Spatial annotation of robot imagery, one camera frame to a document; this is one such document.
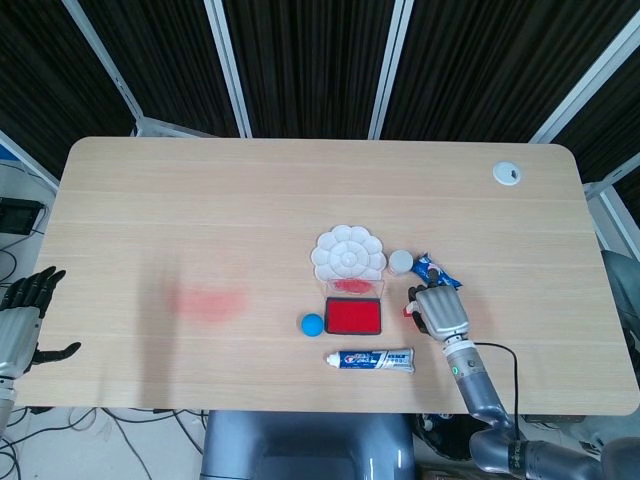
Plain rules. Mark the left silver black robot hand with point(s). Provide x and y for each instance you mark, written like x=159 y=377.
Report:
x=17 y=335

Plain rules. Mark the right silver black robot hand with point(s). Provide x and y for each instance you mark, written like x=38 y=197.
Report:
x=442 y=310

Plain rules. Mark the red and white stamp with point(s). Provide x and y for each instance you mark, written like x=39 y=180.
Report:
x=409 y=310

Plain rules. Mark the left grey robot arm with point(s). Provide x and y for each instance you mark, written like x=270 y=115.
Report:
x=5 y=400

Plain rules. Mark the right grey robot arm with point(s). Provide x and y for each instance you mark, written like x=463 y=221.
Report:
x=475 y=390

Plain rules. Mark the blue cookie packet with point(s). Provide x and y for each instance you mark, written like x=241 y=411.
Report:
x=430 y=267

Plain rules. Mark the blue white toothpaste tube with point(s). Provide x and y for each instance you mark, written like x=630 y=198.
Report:
x=370 y=360

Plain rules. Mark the red ink pad case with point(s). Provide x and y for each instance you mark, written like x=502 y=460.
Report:
x=352 y=316

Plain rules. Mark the white flower paint palette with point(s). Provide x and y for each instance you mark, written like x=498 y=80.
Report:
x=347 y=252

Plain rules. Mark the black box device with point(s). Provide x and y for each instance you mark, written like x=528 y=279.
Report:
x=17 y=216

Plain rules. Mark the blue rubber ball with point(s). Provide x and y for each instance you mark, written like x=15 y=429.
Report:
x=311 y=325

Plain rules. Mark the grey robot torso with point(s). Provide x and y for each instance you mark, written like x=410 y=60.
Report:
x=300 y=445

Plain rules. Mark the dark ribbed partition panel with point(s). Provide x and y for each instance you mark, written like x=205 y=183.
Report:
x=310 y=65
x=490 y=65
x=605 y=130
x=40 y=75
x=165 y=60

